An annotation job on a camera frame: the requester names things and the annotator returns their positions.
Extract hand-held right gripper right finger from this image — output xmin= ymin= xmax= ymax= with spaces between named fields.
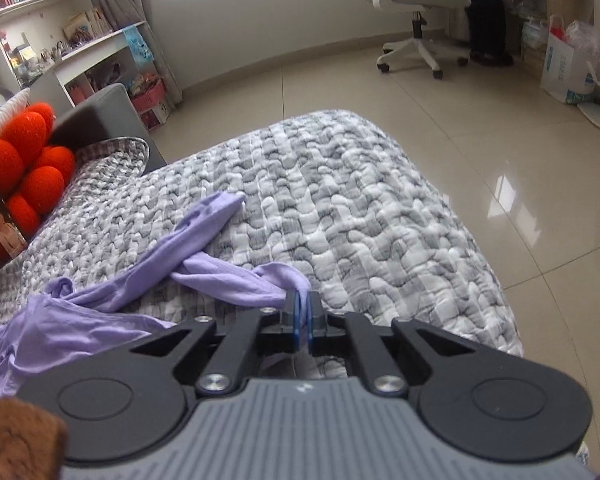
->
xmin=305 ymin=290 xmax=486 ymax=396

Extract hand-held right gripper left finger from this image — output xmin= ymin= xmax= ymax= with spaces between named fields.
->
xmin=130 ymin=290 xmax=303 ymax=396

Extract lilac garment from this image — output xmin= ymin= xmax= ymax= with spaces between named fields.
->
xmin=0 ymin=191 xmax=312 ymax=436

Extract person's right forearm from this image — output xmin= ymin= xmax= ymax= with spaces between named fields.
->
xmin=0 ymin=397 xmax=69 ymax=480

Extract grey quilted blanket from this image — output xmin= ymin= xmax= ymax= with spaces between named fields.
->
xmin=0 ymin=108 xmax=526 ymax=413

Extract red storage box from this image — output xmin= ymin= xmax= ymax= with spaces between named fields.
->
xmin=130 ymin=79 xmax=172 ymax=130

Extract grey sofa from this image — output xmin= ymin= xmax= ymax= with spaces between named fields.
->
xmin=49 ymin=83 xmax=169 ymax=177

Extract printed photo card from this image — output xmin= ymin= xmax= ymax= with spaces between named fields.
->
xmin=0 ymin=190 xmax=29 ymax=257

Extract blue printed hanging bag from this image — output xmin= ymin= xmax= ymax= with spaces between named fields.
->
xmin=122 ymin=27 xmax=154 ymax=69

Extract red plush cushion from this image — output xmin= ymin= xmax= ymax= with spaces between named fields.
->
xmin=0 ymin=102 xmax=77 ymax=261

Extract white bookshelf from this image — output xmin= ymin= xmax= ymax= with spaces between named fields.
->
xmin=0 ymin=0 xmax=172 ymax=132

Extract white cardboard box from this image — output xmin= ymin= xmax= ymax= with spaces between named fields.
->
xmin=540 ymin=14 xmax=600 ymax=106

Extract white wicker basket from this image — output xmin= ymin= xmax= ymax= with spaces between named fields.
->
xmin=0 ymin=87 xmax=32 ymax=147

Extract leaning picture books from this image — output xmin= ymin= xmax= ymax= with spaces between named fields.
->
xmin=62 ymin=7 xmax=114 ymax=44

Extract clear plastic bag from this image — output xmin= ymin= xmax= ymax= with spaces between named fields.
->
xmin=562 ymin=20 xmax=600 ymax=57

